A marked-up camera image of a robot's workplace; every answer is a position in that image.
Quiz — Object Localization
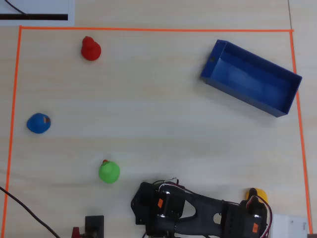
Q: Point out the blue rubber duck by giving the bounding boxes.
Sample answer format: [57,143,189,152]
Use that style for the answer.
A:
[26,113,52,134]

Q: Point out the green rubber duck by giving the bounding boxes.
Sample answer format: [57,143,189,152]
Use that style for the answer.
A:
[98,159,121,184]

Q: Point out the yellow rubber duck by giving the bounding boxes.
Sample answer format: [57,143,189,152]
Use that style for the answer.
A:
[245,187,268,204]

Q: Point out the blue plastic box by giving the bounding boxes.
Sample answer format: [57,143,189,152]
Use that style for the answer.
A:
[200,39,303,118]

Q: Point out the white paper with black bar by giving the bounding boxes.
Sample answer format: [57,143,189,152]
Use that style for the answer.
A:
[0,0,75,26]

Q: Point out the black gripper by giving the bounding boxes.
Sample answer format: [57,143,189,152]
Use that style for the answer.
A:
[239,187,271,236]

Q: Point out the long orange tape strip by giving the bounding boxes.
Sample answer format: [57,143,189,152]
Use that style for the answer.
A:
[19,25,295,33]

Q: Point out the short black cable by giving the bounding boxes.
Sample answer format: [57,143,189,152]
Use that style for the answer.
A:
[4,0,27,16]

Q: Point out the red rubber duck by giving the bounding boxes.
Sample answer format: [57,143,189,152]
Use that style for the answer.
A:
[80,36,102,61]

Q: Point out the long black cable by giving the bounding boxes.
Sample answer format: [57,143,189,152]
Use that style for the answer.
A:
[0,185,61,238]

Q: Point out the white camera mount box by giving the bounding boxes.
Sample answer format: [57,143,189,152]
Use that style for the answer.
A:
[269,213,309,238]

